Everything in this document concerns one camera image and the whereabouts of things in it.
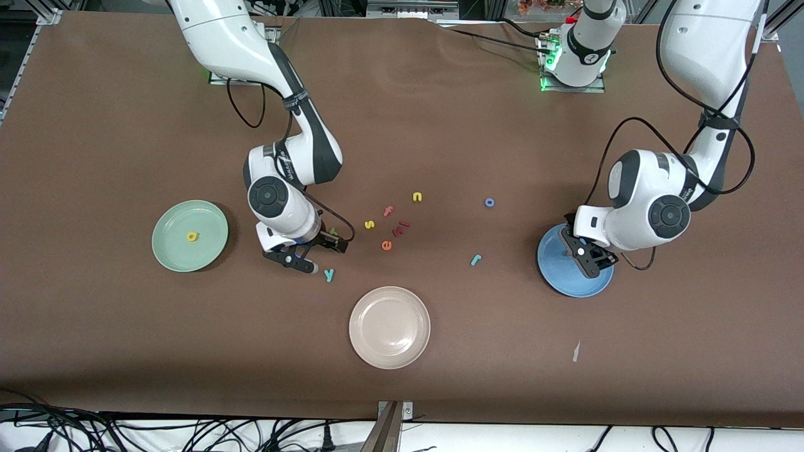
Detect beige plastic plate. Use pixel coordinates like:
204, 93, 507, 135
349, 286, 432, 370

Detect green plastic plate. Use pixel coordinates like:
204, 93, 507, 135
151, 200, 229, 273

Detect blue plastic plate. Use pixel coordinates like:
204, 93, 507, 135
537, 224, 615, 298

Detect grey background box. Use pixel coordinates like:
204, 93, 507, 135
367, 0, 459, 19

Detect orange artificial flowers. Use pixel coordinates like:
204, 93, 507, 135
518, 0, 569, 16

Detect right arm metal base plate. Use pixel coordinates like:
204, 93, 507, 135
209, 25, 281, 86

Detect grey metal bracket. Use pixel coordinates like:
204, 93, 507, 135
377, 401, 414, 421

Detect dark camera mount post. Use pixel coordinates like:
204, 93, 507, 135
359, 402, 403, 452

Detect black cable tangle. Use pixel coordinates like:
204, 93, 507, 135
0, 389, 378, 452

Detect thin black table cable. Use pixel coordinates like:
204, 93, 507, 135
440, 18, 555, 55

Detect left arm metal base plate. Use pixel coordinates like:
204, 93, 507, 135
538, 33, 607, 94

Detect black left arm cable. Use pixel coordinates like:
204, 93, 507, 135
562, 0, 768, 272

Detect aluminium frame rail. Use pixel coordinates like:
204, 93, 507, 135
757, 0, 804, 43
0, 9, 63, 126

